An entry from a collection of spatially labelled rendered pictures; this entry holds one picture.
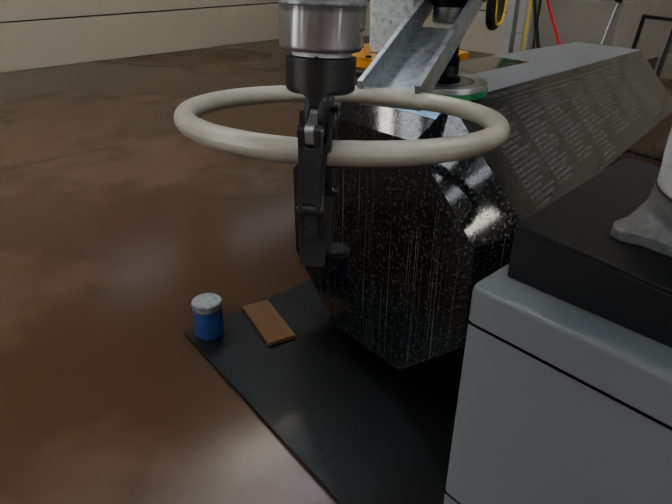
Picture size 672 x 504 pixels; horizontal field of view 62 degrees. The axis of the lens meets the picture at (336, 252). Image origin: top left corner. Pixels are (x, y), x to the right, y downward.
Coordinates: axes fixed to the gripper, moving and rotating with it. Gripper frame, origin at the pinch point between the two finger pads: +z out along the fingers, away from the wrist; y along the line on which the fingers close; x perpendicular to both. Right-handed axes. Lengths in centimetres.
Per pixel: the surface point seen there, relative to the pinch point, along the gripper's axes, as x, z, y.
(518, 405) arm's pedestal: -27.5, 22.1, 0.0
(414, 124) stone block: -11, 1, 76
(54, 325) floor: 109, 85, 94
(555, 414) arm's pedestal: -31.2, 20.3, -3.2
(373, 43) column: 10, -8, 197
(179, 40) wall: 298, 34, 676
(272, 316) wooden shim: 32, 79, 106
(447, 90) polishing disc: -18, -7, 75
